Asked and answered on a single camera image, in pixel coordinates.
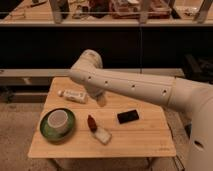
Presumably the wooden shelf bench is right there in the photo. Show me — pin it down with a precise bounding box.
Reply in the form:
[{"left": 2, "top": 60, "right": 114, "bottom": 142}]
[{"left": 0, "top": 0, "right": 213, "bottom": 27}]

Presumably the wooden table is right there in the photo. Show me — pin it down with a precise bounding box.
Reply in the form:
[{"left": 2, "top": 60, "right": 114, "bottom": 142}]
[{"left": 28, "top": 77, "right": 176, "bottom": 158}]

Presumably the black rectangular block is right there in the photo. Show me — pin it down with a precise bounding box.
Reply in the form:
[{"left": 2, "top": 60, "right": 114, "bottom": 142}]
[{"left": 117, "top": 110, "right": 139, "bottom": 124}]

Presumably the green plate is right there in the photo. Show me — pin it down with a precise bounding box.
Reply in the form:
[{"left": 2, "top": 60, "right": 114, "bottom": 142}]
[{"left": 39, "top": 108, "right": 75, "bottom": 142}]

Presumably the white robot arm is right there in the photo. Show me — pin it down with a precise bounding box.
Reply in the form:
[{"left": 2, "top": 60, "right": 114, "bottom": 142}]
[{"left": 69, "top": 50, "right": 213, "bottom": 171}]

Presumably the red chili pepper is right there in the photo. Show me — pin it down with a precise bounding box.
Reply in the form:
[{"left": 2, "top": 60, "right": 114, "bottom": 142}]
[{"left": 87, "top": 115, "right": 97, "bottom": 132}]

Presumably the white cup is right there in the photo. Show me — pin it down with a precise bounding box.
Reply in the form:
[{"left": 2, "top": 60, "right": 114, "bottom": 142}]
[{"left": 47, "top": 110, "right": 68, "bottom": 132}]

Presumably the white tube bottle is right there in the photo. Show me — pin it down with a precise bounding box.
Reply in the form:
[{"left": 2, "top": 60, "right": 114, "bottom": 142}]
[{"left": 58, "top": 89, "right": 87, "bottom": 104}]

